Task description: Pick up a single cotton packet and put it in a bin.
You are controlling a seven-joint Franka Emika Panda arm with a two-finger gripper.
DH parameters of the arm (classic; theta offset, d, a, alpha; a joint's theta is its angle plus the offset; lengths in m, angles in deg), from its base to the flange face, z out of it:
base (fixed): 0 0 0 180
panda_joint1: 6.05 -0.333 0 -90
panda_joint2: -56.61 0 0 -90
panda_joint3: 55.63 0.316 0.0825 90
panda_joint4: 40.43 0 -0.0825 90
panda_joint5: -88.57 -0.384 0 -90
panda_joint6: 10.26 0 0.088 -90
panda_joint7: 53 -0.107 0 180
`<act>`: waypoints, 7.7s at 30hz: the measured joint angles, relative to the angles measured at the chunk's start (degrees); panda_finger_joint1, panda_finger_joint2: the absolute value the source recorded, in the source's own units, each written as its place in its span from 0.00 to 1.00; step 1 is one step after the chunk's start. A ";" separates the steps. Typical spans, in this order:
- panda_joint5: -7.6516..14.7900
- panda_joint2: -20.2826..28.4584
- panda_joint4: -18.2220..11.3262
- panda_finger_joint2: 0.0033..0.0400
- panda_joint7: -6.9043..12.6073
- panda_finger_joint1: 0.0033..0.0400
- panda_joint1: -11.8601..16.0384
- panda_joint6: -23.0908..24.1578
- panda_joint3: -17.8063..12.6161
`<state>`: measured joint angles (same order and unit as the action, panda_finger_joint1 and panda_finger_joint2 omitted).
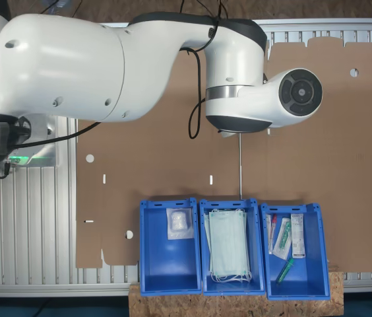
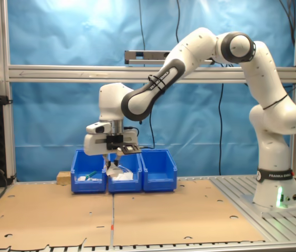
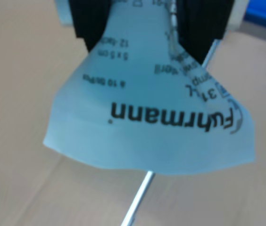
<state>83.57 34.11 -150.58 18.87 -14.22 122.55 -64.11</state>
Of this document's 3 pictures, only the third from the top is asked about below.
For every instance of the white printed Fuhrmann packet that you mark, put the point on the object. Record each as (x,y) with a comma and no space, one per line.
(135,129)

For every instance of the blue bin with masks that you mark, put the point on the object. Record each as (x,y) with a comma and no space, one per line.
(265,9)

